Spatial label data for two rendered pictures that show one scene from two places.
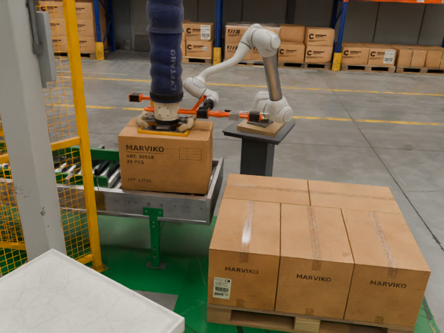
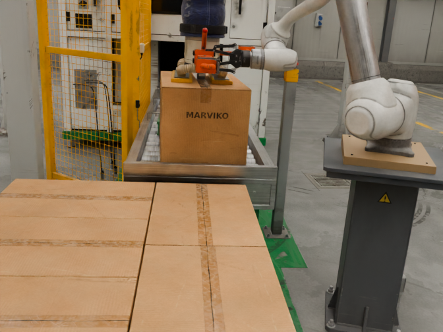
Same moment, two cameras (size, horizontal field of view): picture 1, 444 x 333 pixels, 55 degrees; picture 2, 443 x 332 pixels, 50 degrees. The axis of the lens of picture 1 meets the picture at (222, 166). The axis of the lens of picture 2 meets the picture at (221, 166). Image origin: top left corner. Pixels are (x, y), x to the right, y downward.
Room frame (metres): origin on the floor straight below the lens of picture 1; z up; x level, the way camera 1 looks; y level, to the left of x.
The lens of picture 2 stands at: (2.46, -2.00, 1.25)
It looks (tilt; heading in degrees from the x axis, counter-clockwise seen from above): 17 degrees down; 79
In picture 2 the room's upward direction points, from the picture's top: 3 degrees clockwise
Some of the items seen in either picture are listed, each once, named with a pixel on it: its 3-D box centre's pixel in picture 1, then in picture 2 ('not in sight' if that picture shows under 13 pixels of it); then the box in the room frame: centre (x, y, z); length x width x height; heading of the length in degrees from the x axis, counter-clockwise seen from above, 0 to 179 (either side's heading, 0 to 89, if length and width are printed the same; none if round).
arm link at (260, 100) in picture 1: (263, 104); (395, 107); (3.47, -0.33, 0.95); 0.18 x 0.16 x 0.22; 38
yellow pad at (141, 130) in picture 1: (163, 129); (181, 73); (2.71, 0.40, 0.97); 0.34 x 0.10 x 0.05; 84
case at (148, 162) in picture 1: (168, 154); (199, 118); (2.81, 0.39, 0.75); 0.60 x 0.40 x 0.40; 87
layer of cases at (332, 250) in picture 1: (307, 238); (113, 298); (2.40, -0.59, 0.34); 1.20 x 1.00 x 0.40; 84
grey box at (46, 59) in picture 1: (30, 46); not in sight; (1.95, 0.88, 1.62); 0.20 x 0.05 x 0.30; 84
